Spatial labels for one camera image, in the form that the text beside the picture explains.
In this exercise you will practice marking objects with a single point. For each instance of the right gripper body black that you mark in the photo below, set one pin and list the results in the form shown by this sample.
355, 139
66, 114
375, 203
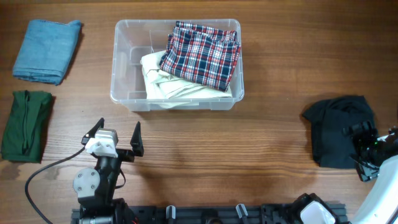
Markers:
368, 154

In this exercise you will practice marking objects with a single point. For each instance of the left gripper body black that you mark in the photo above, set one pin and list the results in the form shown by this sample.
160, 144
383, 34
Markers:
125, 155

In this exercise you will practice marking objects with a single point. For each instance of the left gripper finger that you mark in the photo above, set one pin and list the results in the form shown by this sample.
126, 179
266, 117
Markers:
136, 140
93, 130

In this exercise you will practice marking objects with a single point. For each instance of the black cloth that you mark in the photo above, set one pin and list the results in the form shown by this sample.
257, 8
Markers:
329, 119

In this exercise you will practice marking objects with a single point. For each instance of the cream cloth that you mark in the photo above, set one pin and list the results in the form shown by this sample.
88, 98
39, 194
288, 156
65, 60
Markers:
174, 91

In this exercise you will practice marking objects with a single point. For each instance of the dark green cloth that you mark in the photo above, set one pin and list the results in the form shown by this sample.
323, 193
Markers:
21, 141

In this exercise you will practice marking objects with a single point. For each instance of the clear plastic storage container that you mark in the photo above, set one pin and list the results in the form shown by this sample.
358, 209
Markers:
134, 39

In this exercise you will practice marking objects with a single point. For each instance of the light blue cloth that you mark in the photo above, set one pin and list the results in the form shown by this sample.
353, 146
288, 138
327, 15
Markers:
46, 51

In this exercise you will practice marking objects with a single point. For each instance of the red plaid cloth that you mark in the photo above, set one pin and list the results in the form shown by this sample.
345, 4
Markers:
201, 54

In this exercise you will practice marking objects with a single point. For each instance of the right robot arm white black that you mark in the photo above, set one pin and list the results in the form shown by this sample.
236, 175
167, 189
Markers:
380, 205

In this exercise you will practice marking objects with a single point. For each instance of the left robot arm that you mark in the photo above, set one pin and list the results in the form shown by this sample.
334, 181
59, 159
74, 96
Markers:
95, 187

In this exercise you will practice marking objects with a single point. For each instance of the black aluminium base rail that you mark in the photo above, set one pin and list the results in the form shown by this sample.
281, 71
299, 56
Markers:
265, 214

